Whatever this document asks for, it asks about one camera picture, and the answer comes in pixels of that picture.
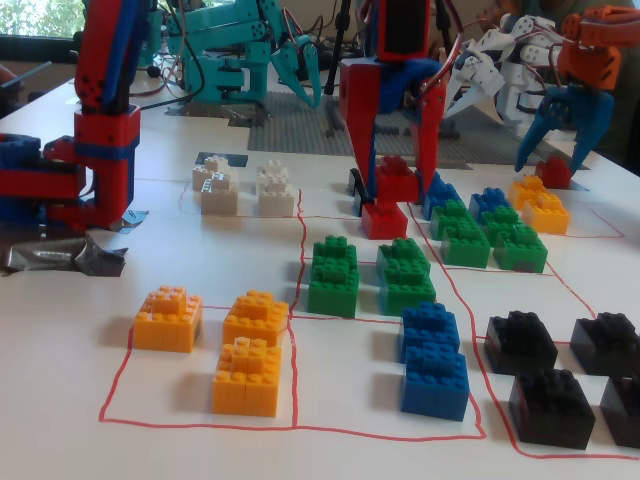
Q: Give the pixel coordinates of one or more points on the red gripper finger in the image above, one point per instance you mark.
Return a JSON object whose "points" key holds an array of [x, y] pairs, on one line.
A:
{"points": [[430, 130]]}

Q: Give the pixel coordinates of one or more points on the red blue gripper finger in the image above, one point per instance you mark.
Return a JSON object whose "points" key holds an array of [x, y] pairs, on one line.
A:
{"points": [[360, 110]]}

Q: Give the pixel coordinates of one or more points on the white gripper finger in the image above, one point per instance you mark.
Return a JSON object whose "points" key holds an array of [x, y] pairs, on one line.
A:
{"points": [[455, 92], [469, 99]]}

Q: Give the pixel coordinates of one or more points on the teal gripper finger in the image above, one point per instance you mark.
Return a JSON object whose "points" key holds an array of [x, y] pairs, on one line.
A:
{"points": [[312, 65], [292, 77]]}

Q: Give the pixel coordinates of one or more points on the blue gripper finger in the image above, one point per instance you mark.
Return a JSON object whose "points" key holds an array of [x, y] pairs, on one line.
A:
{"points": [[592, 137], [533, 139]]}

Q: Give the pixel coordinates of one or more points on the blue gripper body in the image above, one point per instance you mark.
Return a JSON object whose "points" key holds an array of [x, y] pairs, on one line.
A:
{"points": [[590, 67]]}

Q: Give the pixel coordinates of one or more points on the red lego block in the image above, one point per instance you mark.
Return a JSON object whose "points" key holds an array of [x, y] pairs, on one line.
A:
{"points": [[555, 175], [397, 180], [382, 222]]}

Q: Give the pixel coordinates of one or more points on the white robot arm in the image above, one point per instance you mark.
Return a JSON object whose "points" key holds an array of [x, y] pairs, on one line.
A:
{"points": [[520, 75]]}

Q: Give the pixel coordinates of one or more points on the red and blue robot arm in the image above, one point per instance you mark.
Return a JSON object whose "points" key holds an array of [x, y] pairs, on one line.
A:
{"points": [[105, 140]]}

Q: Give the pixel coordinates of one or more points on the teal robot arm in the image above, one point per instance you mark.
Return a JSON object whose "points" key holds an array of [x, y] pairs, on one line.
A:
{"points": [[155, 35], [225, 75]]}

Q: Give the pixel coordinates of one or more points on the green lego block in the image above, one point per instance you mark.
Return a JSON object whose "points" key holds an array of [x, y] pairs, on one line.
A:
{"points": [[520, 255], [402, 252], [450, 212], [465, 250], [407, 297], [332, 297], [500, 217], [335, 250]]}

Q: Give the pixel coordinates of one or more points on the white lego block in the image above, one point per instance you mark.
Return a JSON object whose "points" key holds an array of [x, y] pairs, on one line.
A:
{"points": [[277, 205], [220, 202], [200, 176], [272, 172]]}

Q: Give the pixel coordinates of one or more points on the grey lego baseplate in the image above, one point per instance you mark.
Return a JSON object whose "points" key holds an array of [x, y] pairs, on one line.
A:
{"points": [[300, 135]]}

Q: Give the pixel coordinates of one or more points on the small black foam ball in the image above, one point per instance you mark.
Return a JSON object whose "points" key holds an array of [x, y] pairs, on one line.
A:
{"points": [[152, 72]]}

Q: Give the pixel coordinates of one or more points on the grey lego brick frame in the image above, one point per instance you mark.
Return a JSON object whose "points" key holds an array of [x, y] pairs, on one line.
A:
{"points": [[332, 120]]}

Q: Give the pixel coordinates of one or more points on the grey duct tape patch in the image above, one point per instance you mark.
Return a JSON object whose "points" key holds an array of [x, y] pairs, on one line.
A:
{"points": [[245, 117]]}

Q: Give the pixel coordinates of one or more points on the crumpled silver duct tape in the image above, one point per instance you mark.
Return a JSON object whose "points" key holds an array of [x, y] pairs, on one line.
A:
{"points": [[50, 255]]}

